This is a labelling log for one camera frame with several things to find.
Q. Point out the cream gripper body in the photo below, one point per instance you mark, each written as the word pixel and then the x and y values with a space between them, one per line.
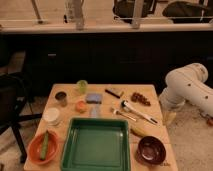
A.
pixel 168 117

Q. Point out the yellow banana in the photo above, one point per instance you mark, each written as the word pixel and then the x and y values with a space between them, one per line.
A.
pixel 137 131

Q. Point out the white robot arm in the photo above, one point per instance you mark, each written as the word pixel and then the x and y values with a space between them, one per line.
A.
pixel 186 84

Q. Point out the green plastic tray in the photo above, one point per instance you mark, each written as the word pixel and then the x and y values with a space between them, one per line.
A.
pixel 96 145

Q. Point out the wooden table board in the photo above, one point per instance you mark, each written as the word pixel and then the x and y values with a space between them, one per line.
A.
pixel 108 102

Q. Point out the dark red bowl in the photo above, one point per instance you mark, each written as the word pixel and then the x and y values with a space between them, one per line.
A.
pixel 150 150

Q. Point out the small wooden brush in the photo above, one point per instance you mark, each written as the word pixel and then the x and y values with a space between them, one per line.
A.
pixel 117 112

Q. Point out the grey plastic scraper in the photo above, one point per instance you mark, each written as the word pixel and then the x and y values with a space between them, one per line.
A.
pixel 95 111

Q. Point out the blue sponge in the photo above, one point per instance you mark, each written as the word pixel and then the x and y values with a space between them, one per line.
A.
pixel 94 98

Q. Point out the green plastic cup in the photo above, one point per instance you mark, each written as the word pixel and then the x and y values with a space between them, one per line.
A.
pixel 82 86

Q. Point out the dark metal cup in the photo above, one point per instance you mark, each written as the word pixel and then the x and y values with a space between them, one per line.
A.
pixel 61 97

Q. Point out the green cucumber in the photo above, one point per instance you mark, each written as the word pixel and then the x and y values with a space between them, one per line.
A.
pixel 44 146

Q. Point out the orange bowl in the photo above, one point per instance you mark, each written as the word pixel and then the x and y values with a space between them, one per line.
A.
pixel 34 148

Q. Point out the black office chair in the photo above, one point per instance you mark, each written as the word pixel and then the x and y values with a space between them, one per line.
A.
pixel 11 107

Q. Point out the white handled utensil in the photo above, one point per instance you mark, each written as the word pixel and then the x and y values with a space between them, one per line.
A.
pixel 127 106

